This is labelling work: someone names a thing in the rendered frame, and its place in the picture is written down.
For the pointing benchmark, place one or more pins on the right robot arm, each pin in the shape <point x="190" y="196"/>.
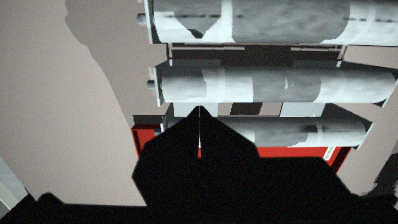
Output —
<point x="383" y="208"/>

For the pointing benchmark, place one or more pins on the red scrap tray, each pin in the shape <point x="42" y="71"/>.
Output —
<point x="334" y="156"/>

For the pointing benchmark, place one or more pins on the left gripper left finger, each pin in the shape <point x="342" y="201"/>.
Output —
<point x="178" y="139"/>

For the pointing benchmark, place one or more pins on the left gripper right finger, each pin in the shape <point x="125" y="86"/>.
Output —
<point x="222" y="141"/>

